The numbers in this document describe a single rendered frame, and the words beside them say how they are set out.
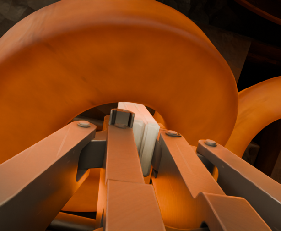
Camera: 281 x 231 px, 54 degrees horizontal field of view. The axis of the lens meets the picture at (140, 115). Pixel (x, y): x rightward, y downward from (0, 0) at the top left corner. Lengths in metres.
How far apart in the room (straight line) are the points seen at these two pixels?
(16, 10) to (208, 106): 0.20
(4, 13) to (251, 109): 0.23
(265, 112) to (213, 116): 0.08
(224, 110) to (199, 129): 0.02
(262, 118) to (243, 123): 0.02
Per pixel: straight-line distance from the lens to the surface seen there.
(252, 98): 0.23
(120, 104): 0.20
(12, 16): 0.29
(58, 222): 0.20
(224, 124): 0.18
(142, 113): 0.16
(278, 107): 0.24
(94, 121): 0.26
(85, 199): 0.21
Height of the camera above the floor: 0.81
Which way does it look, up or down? 8 degrees down
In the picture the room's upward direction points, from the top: 17 degrees clockwise
